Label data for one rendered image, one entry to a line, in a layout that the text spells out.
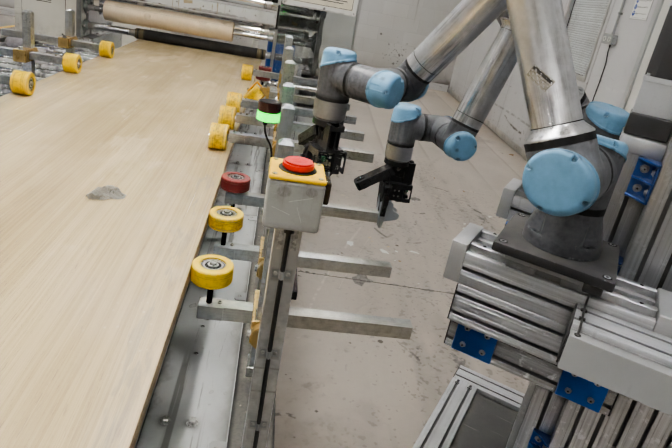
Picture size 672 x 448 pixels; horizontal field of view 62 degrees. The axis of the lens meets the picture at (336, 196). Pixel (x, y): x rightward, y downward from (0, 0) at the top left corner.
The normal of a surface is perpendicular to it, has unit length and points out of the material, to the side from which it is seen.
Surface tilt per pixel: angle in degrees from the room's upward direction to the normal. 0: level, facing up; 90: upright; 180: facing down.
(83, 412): 0
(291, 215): 90
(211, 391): 0
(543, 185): 97
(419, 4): 90
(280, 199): 90
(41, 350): 0
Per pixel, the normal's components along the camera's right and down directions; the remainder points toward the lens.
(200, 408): 0.18, -0.92
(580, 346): -0.47, 0.23
